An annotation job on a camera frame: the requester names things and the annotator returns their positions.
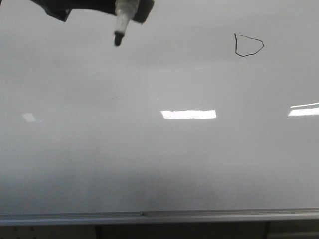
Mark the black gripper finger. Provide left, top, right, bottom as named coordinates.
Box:
left=31, top=0, right=115, bottom=22
left=133, top=0, right=155, bottom=24

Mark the white black whiteboard marker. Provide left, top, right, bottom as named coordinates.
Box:
left=114, top=0, right=140, bottom=47

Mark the black drawn zero outline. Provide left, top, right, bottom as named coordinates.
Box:
left=234, top=33, right=265, bottom=57

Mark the white whiteboard with aluminium frame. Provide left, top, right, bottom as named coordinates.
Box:
left=0, top=0, right=319, bottom=226

